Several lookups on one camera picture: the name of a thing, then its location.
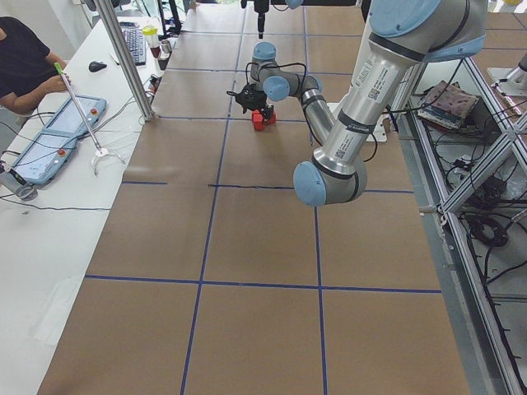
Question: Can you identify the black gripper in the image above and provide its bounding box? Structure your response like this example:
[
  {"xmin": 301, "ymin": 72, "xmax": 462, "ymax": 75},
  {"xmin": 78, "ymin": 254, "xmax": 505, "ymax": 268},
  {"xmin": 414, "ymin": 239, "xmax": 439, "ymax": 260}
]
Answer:
[
  {"xmin": 254, "ymin": 0, "xmax": 269, "ymax": 40},
  {"xmin": 254, "ymin": 96, "xmax": 275, "ymax": 121}
]

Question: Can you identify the aluminium frame post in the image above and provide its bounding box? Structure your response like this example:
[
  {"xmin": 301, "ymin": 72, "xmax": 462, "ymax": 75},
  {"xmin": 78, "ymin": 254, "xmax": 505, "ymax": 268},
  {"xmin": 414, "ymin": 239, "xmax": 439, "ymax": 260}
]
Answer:
[{"xmin": 94, "ymin": 0, "xmax": 154, "ymax": 122}]

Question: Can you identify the stack of magazines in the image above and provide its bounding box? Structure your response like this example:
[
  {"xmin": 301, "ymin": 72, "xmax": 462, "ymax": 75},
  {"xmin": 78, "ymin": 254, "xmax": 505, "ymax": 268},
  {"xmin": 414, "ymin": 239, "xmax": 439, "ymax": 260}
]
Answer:
[{"xmin": 417, "ymin": 80, "xmax": 479, "ymax": 130}]

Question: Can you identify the red block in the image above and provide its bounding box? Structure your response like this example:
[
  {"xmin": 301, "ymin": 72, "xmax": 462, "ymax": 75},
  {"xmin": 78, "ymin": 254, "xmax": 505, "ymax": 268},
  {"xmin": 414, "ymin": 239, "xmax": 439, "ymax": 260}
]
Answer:
[
  {"xmin": 265, "ymin": 112, "xmax": 277, "ymax": 125},
  {"xmin": 251, "ymin": 110, "xmax": 266, "ymax": 131}
]

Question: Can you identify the upper teach pendant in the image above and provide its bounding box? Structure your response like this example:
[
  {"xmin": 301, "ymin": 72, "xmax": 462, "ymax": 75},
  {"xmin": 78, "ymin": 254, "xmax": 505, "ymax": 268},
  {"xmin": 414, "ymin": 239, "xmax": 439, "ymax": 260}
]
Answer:
[{"xmin": 42, "ymin": 95, "xmax": 107, "ymax": 137}]

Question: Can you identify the teach pendant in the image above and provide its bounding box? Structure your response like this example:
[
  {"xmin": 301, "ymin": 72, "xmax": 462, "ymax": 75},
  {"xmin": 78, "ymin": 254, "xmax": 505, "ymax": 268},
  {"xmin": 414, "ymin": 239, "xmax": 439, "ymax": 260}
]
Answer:
[
  {"xmin": 42, "ymin": 95, "xmax": 107, "ymax": 137},
  {"xmin": 12, "ymin": 132, "xmax": 78, "ymax": 185}
]

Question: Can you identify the black computer mouse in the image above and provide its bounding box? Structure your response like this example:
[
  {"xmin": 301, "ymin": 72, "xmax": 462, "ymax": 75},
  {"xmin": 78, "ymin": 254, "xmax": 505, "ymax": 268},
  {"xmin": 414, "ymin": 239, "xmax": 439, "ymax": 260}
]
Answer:
[{"xmin": 88, "ymin": 61, "xmax": 107, "ymax": 72}]

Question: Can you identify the black keyboard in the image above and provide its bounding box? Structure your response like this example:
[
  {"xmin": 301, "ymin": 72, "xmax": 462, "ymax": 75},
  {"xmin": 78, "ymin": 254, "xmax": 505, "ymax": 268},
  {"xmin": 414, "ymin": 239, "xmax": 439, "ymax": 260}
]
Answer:
[{"xmin": 122, "ymin": 28, "xmax": 147, "ymax": 66}]

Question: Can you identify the long grabber stick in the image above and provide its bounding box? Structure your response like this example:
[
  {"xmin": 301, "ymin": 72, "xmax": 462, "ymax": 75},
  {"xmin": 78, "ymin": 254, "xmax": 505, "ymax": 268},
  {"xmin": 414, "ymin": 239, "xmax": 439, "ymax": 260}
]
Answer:
[{"xmin": 54, "ymin": 62, "xmax": 126, "ymax": 176}]

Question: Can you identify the lower teach pendant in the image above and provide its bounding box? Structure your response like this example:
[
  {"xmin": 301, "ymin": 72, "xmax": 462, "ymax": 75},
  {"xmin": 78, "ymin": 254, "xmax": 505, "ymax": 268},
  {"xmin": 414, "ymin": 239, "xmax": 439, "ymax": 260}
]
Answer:
[{"xmin": 12, "ymin": 132, "xmax": 78, "ymax": 185}]

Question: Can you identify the person in black shirt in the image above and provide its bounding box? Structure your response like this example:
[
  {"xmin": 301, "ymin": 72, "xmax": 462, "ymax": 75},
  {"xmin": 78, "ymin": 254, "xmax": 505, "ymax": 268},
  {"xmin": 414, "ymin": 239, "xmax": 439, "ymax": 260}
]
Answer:
[{"xmin": 1, "ymin": 16, "xmax": 67, "ymax": 115}]

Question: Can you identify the yellow lid cup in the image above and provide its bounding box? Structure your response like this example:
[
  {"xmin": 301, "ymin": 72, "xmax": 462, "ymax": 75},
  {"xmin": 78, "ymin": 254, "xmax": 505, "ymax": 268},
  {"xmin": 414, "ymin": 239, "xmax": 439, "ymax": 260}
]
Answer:
[{"xmin": 142, "ymin": 25, "xmax": 161, "ymax": 58}]

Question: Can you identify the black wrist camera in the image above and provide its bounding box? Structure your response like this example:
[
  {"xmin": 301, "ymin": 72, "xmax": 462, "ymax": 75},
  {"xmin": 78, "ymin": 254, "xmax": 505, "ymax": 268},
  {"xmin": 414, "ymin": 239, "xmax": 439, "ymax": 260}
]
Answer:
[{"xmin": 226, "ymin": 83, "xmax": 267, "ymax": 114}]

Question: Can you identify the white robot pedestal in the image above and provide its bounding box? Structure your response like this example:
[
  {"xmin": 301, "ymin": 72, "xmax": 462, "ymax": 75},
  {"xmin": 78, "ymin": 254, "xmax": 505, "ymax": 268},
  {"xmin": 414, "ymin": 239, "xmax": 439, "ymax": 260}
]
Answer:
[{"xmin": 329, "ymin": 100, "xmax": 390, "ymax": 144}]

